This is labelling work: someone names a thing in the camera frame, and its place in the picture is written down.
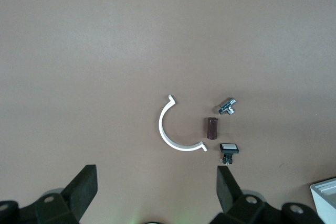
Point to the white semicircular pipe clamp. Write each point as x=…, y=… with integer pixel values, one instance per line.
x=160, y=127

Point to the chrome angle valve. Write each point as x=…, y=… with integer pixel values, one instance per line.
x=225, y=106

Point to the black square white-faced switch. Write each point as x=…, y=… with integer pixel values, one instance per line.
x=229, y=148

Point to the dark brown cylindrical capacitor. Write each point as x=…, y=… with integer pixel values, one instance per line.
x=211, y=128

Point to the white plastic drawer cabinet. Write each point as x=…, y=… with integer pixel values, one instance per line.
x=326, y=205

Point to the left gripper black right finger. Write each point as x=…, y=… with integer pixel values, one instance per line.
x=227, y=192

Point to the brown table cover mat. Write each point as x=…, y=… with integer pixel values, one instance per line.
x=105, y=51

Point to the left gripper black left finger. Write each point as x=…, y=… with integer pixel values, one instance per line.
x=84, y=192

